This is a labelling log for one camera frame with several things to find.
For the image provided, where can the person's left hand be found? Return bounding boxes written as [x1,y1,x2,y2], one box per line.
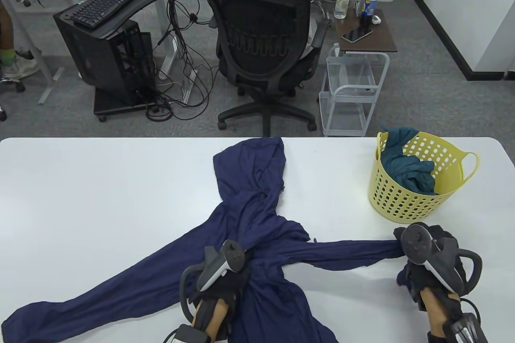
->
[189,253,254,319]

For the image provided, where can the person's right hand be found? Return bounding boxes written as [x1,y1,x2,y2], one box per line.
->
[393,222,469,311]

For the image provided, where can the navy blue clothes jacket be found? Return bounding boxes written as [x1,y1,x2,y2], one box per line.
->
[2,137,413,343]

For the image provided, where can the teal zipper clothes jacket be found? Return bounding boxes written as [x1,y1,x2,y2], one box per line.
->
[380,127,439,196]

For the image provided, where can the person's left forearm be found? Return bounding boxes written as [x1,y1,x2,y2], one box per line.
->
[191,299,232,337]

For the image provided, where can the person's right forearm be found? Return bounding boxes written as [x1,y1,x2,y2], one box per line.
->
[420,287,459,337]

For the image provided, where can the grey left hand controller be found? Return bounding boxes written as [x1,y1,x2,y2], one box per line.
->
[179,240,245,323]

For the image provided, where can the grey hand controller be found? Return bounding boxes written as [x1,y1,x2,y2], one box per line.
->
[400,224,483,295]
[179,240,245,323]

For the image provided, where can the grey right hand controller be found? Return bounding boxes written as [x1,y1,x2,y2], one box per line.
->
[400,224,483,295]

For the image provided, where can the yellow perforated plastic basket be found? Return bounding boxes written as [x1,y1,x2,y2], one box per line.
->
[368,130,480,225]

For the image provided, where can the black mesh office chair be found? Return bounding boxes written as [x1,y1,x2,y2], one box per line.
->
[200,0,331,137]

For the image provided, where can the black rolling computer platform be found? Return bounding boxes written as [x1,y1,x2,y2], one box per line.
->
[93,88,161,121]

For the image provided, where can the brown side table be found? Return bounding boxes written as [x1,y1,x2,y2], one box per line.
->
[335,9,398,53]

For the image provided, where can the black smartphone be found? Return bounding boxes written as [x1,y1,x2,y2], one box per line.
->
[341,27,373,43]

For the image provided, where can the black computer tower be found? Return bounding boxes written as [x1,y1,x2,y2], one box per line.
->
[54,9,155,106]

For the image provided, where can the blue cap soda bottle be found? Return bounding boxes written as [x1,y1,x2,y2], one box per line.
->
[359,0,381,27]

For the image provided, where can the chrome chair base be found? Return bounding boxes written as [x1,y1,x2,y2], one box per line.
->
[0,76,25,121]

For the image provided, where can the black keyboard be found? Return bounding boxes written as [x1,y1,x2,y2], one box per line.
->
[71,0,146,30]

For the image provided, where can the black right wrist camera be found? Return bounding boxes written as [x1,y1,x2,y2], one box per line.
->
[426,299,489,343]

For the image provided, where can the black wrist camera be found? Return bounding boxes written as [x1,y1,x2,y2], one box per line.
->
[426,299,489,343]
[161,324,214,343]

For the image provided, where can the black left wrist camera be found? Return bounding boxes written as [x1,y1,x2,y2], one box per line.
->
[161,324,214,343]

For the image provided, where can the tangle of black cables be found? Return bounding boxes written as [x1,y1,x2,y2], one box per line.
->
[145,0,220,122]

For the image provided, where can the white wire rolling cart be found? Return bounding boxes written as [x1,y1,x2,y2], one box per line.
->
[319,43,390,137]

